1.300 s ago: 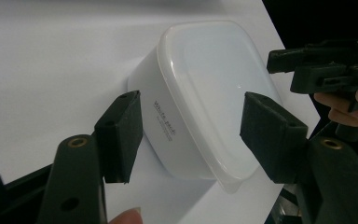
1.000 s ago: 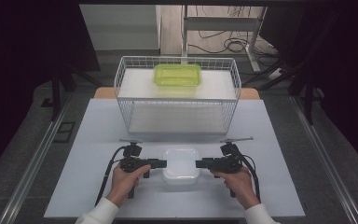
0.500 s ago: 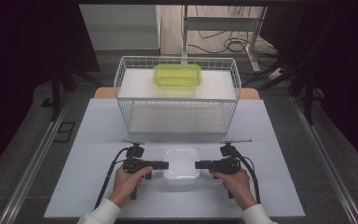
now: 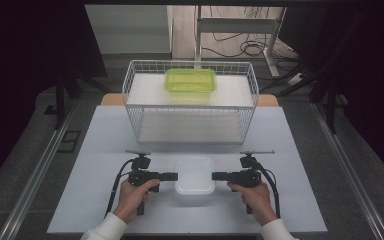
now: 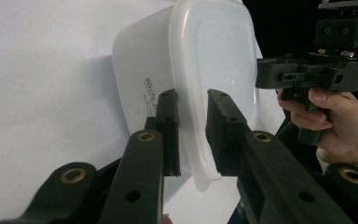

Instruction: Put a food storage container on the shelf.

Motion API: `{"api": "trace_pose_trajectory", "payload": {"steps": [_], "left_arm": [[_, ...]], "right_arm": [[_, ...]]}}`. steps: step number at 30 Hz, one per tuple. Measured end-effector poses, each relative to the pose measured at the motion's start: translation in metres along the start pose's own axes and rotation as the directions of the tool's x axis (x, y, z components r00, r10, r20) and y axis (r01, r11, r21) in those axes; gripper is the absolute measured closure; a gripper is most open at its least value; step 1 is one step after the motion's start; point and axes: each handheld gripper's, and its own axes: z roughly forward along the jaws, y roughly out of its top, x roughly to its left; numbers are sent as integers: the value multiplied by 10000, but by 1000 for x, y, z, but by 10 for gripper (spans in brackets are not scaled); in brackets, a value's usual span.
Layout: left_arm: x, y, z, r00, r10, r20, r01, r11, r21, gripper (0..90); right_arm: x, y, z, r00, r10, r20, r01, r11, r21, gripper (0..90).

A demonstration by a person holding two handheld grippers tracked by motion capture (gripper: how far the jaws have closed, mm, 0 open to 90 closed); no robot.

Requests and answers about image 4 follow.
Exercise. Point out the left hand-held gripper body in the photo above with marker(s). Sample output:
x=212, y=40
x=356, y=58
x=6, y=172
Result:
x=141, y=176

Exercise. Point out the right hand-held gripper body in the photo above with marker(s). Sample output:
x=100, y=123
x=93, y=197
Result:
x=246, y=177

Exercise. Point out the white plastic container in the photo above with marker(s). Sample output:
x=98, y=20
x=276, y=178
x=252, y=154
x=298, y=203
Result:
x=195, y=175

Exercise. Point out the green plastic container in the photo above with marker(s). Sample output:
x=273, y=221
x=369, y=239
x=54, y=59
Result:
x=190, y=80

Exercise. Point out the person's left hand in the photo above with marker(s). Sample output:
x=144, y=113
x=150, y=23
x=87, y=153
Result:
x=133, y=200

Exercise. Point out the person's right hand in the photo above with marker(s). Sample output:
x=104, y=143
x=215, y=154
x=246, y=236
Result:
x=256, y=203

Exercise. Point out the white power strip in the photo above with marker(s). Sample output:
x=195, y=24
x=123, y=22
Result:
x=295, y=79

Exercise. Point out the black metal stand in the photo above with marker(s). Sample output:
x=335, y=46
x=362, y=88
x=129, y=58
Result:
x=330, y=96
x=60, y=100

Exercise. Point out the dark curtain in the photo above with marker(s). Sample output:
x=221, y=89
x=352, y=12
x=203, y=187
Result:
x=376, y=66
x=20, y=66

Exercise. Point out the black floor bracket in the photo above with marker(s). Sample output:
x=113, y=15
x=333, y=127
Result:
x=69, y=141

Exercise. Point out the aluminium rail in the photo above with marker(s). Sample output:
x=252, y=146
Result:
x=33, y=180
x=350, y=173

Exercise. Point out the white metal desk frame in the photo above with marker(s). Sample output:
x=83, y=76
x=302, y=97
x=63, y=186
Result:
x=236, y=25

